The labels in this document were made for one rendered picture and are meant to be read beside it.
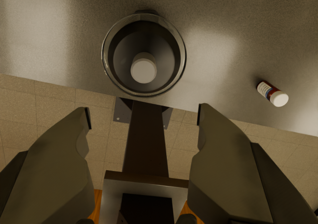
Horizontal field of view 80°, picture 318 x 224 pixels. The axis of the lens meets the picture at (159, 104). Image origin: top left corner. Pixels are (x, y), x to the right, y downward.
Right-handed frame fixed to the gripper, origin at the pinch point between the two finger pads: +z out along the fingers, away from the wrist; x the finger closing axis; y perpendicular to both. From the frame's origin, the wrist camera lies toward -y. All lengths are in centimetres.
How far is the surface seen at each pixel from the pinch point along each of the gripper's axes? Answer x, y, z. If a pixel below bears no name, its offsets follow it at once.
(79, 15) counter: -14.8, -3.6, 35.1
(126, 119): -22, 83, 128
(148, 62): 0.3, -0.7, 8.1
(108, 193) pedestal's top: -17, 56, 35
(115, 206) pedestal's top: -15, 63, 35
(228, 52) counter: 19.6, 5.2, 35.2
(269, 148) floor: 114, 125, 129
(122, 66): -3.0, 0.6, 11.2
